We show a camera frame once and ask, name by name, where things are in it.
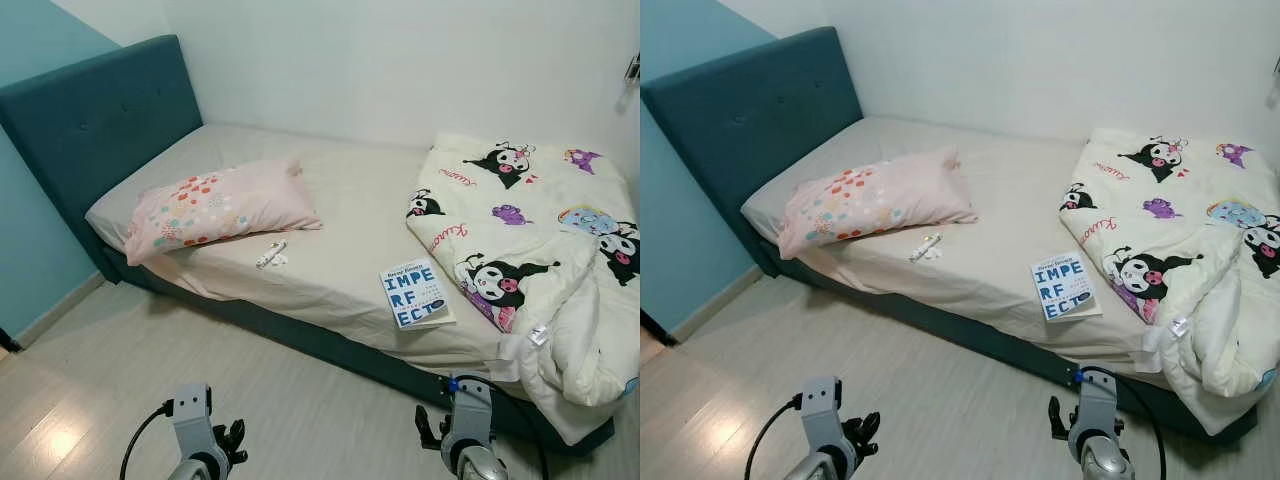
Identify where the teal fabric headboard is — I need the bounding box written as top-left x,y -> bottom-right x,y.
640,27 -> 863,276
0,35 -> 206,286

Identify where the beige sheeted mattress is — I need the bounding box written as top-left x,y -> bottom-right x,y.
740,115 -> 1166,376
85,122 -> 526,386

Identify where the pale skirting board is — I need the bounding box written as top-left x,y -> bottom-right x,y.
15,270 -> 109,351
665,263 -> 766,346

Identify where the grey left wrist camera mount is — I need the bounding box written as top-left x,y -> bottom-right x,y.
163,383 -> 221,471
798,376 -> 851,471

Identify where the cartoon print cream quilt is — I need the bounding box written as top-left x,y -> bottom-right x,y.
1058,127 -> 1280,436
405,133 -> 641,446

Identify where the white blue-lettered book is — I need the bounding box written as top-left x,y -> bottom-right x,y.
1031,253 -> 1103,323
379,258 -> 457,330

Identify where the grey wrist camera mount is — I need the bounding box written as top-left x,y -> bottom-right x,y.
163,383 -> 221,471
440,375 -> 496,471
798,376 -> 851,471
1072,368 -> 1121,461

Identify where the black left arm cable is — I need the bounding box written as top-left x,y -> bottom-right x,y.
743,395 -> 806,480
120,400 -> 173,480

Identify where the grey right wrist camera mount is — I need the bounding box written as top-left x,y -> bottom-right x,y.
1072,368 -> 1121,461
440,375 -> 496,471

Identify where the pink patterned pillow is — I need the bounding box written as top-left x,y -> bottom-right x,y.
123,155 -> 323,267
778,147 -> 979,261

